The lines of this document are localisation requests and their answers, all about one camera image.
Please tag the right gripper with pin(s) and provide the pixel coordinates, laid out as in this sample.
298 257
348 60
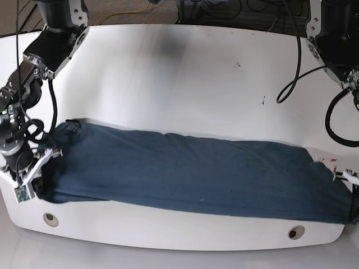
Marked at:
19 157

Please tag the dark teal t-shirt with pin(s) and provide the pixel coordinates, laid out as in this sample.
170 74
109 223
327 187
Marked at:
184 173

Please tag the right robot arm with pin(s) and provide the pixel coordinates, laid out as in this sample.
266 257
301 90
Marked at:
65 28

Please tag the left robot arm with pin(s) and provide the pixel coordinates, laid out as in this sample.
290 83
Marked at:
327 29

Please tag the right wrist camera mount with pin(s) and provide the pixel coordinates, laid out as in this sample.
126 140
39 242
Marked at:
22 189

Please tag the left table cable grommet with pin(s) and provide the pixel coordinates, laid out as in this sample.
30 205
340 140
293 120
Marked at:
50 220

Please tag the table cable grommet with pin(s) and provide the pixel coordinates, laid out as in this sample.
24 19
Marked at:
50 220
296 232

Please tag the right table cable grommet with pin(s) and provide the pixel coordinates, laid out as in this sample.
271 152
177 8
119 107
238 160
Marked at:
296 232

